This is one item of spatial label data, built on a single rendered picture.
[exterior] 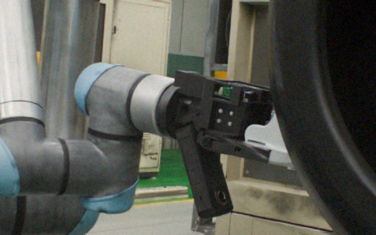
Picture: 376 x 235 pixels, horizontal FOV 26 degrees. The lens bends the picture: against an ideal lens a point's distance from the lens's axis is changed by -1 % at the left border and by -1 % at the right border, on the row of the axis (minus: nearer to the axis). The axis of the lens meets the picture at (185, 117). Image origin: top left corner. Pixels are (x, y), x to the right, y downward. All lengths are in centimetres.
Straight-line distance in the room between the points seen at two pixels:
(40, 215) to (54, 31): 28
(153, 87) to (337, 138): 32
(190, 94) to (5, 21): 28
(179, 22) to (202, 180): 1109
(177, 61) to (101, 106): 1088
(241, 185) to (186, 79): 62
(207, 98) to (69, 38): 37
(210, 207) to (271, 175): 64
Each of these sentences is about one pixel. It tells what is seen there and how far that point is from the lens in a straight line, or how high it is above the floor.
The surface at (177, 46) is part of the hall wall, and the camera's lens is 1200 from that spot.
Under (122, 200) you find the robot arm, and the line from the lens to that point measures 107.
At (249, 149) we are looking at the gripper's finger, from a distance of 90.
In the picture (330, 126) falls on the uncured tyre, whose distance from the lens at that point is 75.
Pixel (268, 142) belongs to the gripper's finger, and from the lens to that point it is 90.
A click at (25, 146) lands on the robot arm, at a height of 100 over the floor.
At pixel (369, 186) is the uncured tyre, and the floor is 101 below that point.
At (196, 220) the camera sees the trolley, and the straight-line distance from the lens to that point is 480.
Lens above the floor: 110
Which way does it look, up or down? 3 degrees down
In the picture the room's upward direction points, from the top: 4 degrees clockwise
